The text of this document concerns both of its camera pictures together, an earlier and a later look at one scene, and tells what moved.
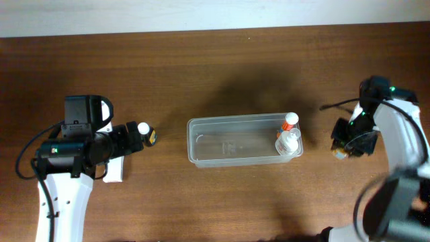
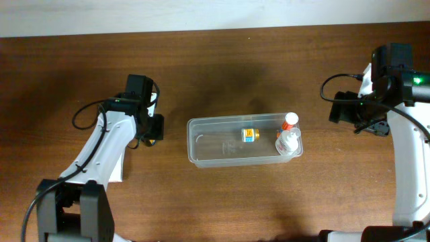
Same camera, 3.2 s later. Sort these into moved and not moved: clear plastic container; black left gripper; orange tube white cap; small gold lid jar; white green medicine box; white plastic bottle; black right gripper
Moved: black left gripper; black right gripper; small gold lid jar
Not moved: clear plastic container; orange tube white cap; white plastic bottle; white green medicine box
